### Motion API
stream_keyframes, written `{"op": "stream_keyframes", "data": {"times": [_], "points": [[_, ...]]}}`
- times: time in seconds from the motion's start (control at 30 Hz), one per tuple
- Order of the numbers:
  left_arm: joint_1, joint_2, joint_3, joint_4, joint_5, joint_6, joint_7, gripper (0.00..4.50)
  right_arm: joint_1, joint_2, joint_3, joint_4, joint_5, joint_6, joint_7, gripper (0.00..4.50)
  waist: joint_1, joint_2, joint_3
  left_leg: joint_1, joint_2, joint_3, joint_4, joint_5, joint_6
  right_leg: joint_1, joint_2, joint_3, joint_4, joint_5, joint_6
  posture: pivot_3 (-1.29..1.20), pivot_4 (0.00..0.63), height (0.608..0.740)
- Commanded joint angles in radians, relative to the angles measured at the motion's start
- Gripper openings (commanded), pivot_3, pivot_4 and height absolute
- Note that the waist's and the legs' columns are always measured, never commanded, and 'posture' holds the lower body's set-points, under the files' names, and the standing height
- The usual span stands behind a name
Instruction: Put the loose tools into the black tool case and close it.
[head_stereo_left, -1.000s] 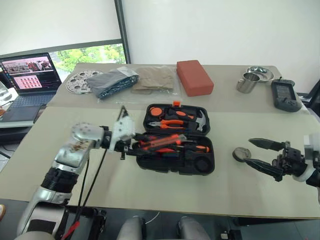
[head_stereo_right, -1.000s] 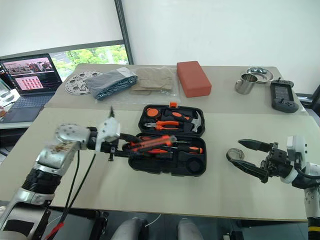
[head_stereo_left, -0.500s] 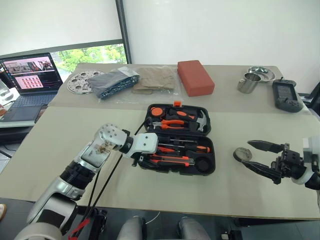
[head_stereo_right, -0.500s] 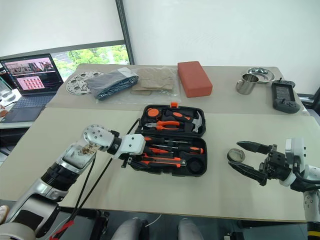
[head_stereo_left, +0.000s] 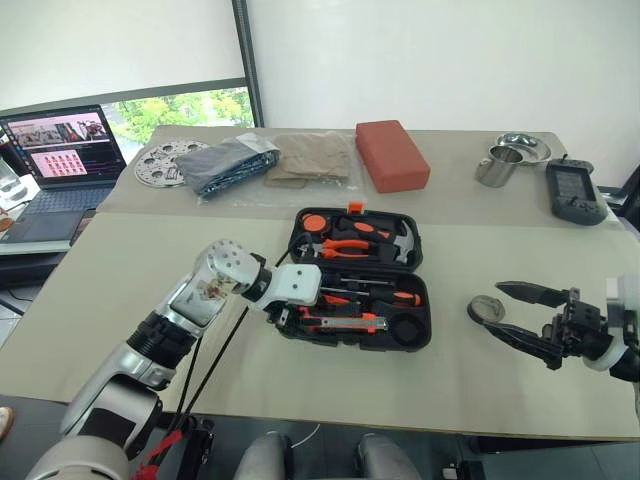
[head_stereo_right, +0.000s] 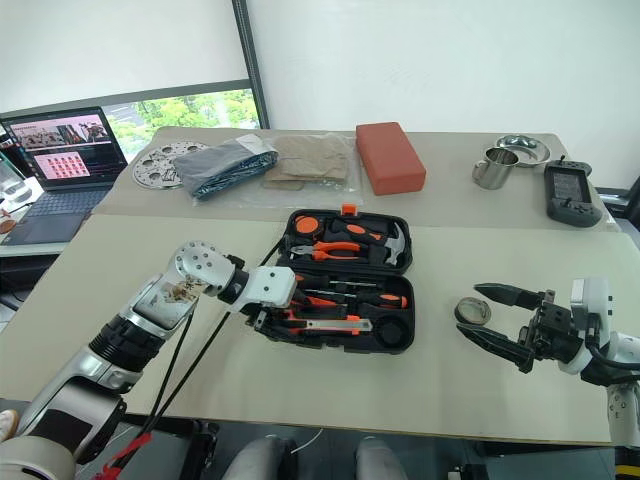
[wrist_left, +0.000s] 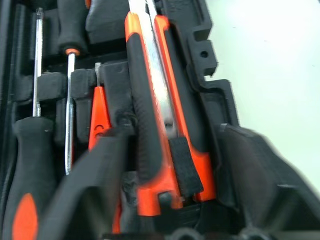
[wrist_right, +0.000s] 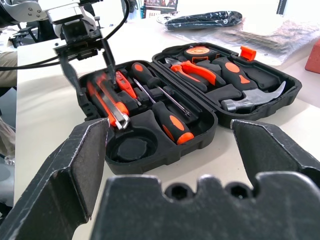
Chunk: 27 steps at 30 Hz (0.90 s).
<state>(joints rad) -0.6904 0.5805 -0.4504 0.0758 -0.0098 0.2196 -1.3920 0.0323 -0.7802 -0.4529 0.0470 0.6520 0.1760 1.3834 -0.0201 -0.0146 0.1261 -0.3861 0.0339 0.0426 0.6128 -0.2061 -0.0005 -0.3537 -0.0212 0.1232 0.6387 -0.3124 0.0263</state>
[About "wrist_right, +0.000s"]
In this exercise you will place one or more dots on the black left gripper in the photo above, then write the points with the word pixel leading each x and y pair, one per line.
pixel 77 42

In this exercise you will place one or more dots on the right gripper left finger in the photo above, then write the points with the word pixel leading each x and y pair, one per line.
pixel 57 180

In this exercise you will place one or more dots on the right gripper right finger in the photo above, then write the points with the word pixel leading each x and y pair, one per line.
pixel 272 150

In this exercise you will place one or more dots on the orange voltage tester pen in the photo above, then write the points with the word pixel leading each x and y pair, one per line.
pixel 125 85

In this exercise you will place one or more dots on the orange black utility knife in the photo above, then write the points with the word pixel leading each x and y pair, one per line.
pixel 110 105

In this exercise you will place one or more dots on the orange plastic block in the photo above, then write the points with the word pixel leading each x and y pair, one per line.
pixel 248 53

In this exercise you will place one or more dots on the black tool case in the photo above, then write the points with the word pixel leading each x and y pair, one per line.
pixel 160 160

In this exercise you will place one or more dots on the red brick block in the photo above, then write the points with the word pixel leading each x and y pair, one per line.
pixel 313 57

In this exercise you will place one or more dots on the orange black tape measure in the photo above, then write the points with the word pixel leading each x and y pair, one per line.
pixel 197 51

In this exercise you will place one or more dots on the beige cloth in clear bag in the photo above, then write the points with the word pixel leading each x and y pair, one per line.
pixel 287 32

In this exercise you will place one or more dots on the blue cloth in clear bag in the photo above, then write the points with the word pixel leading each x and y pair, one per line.
pixel 200 21

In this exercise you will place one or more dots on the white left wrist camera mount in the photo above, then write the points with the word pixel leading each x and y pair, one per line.
pixel 65 13

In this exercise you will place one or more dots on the dark window frame post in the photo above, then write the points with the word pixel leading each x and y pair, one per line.
pixel 281 6

